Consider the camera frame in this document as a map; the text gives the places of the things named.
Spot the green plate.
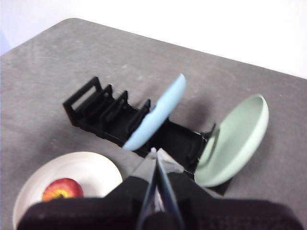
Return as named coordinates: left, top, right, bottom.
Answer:
left=193, top=93, right=270, bottom=188

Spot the pale yellow plate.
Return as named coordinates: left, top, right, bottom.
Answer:
left=12, top=151, right=124, bottom=230

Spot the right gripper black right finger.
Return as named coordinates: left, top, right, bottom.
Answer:
left=157, top=148, right=305, bottom=230

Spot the red yellow apple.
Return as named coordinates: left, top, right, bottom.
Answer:
left=42, top=178, right=84, bottom=201

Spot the black plate rack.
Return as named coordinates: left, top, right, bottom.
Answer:
left=62, top=76, right=232, bottom=196

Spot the blue plate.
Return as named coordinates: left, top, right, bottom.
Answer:
left=122, top=73, right=187, bottom=151

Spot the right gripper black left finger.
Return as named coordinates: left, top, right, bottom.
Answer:
left=17, top=153, right=158, bottom=230

